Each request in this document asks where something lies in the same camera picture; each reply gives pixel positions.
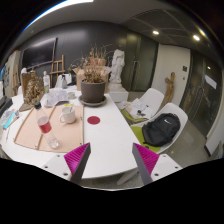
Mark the large ceiling light panel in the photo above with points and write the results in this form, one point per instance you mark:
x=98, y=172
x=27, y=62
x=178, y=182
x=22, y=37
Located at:
x=56, y=10

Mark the white bottle with green label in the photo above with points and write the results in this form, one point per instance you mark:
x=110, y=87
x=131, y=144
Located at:
x=46, y=81

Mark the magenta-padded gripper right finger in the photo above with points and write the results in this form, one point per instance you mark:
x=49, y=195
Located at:
x=165, y=165

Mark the black backpack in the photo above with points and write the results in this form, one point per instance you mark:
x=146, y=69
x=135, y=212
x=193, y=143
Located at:
x=161, y=130

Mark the clear red-labelled drink bottle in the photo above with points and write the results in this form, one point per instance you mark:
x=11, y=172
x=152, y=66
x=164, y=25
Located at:
x=45, y=126

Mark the white plaster statue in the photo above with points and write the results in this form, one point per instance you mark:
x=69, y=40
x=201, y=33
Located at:
x=117, y=66

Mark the colourful booklets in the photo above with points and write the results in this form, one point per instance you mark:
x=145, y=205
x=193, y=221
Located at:
x=9, y=118

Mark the grey plant saucer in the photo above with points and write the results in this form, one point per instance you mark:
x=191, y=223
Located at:
x=93, y=104

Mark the white plaster busts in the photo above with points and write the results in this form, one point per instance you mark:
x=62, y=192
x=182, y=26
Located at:
x=23, y=70

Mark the metal spoon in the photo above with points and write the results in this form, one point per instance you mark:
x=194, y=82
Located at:
x=71, y=108

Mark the plain white chair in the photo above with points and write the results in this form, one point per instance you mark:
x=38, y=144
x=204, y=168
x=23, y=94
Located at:
x=58, y=80

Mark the white chair with green cushion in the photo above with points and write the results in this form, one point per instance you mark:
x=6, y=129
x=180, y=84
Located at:
x=154, y=96
x=178, y=111

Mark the wooden figure sculpture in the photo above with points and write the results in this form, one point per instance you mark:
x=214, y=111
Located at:
x=170, y=86

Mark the white display cabinet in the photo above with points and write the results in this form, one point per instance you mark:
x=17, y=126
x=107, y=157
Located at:
x=12, y=71

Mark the flat round red coaster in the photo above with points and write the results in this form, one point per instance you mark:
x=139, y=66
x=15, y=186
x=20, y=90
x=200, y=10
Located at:
x=93, y=120

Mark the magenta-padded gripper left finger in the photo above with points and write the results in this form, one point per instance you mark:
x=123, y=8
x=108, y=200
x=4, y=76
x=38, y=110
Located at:
x=59, y=164

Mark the wooden easel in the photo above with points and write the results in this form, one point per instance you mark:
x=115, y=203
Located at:
x=57, y=71

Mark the round ceiling spot light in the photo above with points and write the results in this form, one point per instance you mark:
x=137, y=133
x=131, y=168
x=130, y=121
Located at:
x=155, y=32
x=196, y=37

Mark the black wall screen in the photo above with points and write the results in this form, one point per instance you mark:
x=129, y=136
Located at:
x=39, y=53

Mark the white mug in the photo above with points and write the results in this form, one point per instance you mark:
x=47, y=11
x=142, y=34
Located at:
x=68, y=116

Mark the black electronic device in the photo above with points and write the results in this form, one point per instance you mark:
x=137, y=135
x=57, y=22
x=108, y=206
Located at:
x=5, y=105

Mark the stack of papers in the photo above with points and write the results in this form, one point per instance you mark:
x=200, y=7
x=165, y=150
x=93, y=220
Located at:
x=138, y=108

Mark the dried plant in grey pot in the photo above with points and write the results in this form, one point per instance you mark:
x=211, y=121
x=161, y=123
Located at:
x=93, y=91

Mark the small yellow strip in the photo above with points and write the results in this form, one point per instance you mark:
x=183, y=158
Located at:
x=69, y=105

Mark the small white bowl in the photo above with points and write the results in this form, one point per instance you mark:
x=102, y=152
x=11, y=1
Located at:
x=72, y=95

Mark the grey spray bottle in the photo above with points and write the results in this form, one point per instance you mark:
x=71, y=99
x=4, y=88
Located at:
x=64, y=82

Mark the tan wood-framed canvas mat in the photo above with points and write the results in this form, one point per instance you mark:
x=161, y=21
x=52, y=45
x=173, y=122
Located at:
x=66, y=135

